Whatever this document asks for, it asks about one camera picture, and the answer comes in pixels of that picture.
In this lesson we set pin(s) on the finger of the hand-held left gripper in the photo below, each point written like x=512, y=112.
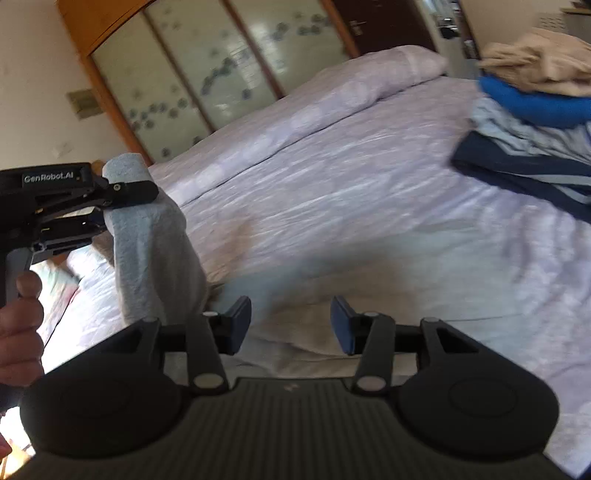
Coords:
x=131, y=192
x=92, y=226

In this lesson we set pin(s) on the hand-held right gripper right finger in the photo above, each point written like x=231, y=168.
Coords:
x=342, y=327

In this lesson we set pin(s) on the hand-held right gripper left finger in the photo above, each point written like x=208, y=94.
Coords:
x=240, y=323

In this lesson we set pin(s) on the grey fleece pants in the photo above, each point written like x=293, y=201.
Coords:
x=152, y=249

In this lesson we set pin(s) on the person's left hand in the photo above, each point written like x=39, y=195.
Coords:
x=21, y=332

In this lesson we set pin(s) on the lavender patterned bedspread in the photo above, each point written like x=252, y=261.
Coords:
x=369, y=194

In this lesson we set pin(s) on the wooden wardrobe with glass doors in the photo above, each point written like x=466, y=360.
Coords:
x=194, y=69

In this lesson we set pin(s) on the lavender folded quilt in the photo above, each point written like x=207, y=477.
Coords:
x=295, y=120

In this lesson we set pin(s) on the navy striped folded garment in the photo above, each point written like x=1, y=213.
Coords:
x=517, y=180

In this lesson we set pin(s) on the light grey folded garment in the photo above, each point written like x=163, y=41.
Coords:
x=521, y=134

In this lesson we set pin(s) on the bright blue folded garment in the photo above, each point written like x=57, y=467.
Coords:
x=531, y=108

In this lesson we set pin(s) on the dark brown wooden door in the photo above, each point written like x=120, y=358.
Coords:
x=383, y=25

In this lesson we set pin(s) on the beige folded garment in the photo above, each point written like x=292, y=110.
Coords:
x=540, y=62

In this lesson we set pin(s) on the wall switch plate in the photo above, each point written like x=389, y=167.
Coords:
x=83, y=104

